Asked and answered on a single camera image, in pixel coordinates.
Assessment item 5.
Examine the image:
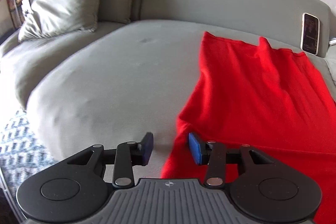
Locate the red long-sleeve garment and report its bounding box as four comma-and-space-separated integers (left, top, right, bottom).
161, 32, 335, 223

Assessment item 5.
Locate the grey-green round sofa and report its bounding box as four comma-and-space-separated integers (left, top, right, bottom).
1, 0, 335, 177

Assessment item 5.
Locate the blue white patterned rug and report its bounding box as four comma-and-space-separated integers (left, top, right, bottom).
1, 110, 57, 197

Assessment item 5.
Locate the front grey-green pillow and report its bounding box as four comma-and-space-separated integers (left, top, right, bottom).
18, 0, 100, 42

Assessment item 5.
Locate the smartphone in white case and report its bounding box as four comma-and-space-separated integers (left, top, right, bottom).
300, 12, 320, 56

